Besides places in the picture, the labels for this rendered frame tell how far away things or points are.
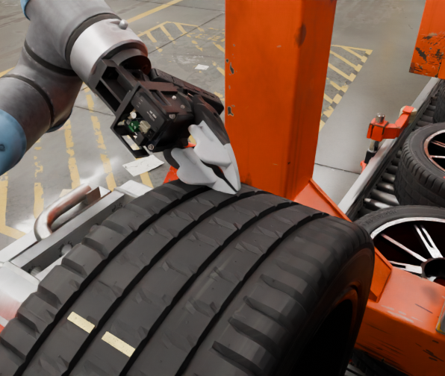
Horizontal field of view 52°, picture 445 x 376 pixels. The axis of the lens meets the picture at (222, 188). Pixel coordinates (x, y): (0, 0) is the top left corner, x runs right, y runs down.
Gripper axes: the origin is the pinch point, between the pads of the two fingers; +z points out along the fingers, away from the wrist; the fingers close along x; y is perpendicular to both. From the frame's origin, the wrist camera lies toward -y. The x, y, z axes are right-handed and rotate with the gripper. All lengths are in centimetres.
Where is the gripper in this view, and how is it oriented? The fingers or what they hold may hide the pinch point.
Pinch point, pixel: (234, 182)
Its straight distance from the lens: 54.1
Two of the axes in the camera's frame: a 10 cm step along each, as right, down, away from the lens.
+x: 5.7, -6.8, -4.7
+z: 6.4, 7.2, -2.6
